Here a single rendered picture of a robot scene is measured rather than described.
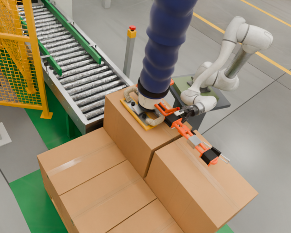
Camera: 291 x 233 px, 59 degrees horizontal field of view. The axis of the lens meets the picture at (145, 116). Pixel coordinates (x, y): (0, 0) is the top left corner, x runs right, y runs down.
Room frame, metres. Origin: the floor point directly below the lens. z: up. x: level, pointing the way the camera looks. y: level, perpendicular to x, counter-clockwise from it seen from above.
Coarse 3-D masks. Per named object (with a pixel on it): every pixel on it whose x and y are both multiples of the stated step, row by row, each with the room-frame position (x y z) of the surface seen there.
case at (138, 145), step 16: (112, 96) 1.46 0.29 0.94; (112, 112) 1.38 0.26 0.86; (128, 112) 1.34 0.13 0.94; (112, 128) 1.36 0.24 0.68; (128, 128) 1.23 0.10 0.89; (160, 128) 1.26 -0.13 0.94; (128, 144) 1.21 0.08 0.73; (144, 144) 1.10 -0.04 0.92; (160, 144) 1.11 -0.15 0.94; (144, 160) 1.07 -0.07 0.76; (144, 176) 1.06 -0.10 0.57
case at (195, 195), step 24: (168, 144) 1.13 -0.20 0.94; (168, 168) 0.94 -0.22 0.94; (192, 168) 0.98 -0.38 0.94; (216, 168) 1.03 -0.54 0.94; (168, 192) 0.89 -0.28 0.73; (192, 192) 0.81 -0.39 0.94; (216, 192) 0.85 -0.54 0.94; (240, 192) 0.89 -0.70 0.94; (192, 216) 0.73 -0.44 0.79; (216, 216) 0.69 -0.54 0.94
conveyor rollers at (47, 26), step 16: (48, 16) 3.07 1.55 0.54; (48, 32) 2.71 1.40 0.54; (64, 32) 2.77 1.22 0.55; (48, 48) 2.44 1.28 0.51; (64, 48) 2.48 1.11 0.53; (80, 48) 2.54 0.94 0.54; (64, 64) 2.21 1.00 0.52; (80, 64) 2.25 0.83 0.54; (96, 64) 2.31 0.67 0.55; (64, 80) 1.93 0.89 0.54; (80, 80) 1.98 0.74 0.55; (80, 96) 1.78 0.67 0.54; (96, 96) 1.82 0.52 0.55; (96, 112) 1.61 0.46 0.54
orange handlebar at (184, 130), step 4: (172, 80) 1.63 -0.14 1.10; (172, 84) 1.60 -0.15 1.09; (156, 104) 1.32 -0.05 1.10; (160, 104) 1.34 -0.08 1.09; (160, 108) 1.30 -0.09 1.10; (164, 108) 1.31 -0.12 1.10; (164, 112) 1.27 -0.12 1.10; (176, 124) 1.18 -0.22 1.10; (180, 124) 1.20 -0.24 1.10; (176, 128) 1.16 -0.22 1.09; (180, 128) 1.16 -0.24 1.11; (184, 128) 1.16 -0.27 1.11; (180, 132) 1.14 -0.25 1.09; (184, 132) 1.13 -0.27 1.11; (188, 132) 1.14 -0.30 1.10; (184, 136) 1.11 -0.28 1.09; (200, 144) 1.07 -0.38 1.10; (196, 148) 1.03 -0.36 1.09; (204, 148) 1.04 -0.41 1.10; (200, 152) 1.01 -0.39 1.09; (216, 160) 0.97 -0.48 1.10; (212, 164) 0.94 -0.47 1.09
